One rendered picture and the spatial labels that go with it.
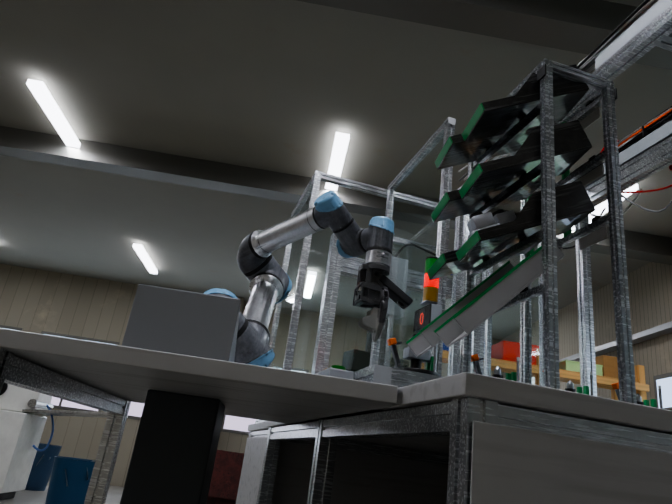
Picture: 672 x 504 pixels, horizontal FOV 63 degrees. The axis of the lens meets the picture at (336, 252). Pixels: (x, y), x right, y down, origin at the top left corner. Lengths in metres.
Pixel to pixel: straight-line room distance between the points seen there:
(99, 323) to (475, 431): 10.06
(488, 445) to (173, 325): 0.78
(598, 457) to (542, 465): 0.09
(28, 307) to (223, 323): 9.92
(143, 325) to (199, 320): 0.12
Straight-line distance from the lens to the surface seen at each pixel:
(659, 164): 2.57
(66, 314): 10.86
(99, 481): 1.81
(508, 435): 0.78
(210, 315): 1.28
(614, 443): 0.90
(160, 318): 1.30
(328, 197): 1.60
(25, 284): 11.28
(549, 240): 1.18
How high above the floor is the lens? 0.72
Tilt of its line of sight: 21 degrees up
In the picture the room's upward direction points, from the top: 8 degrees clockwise
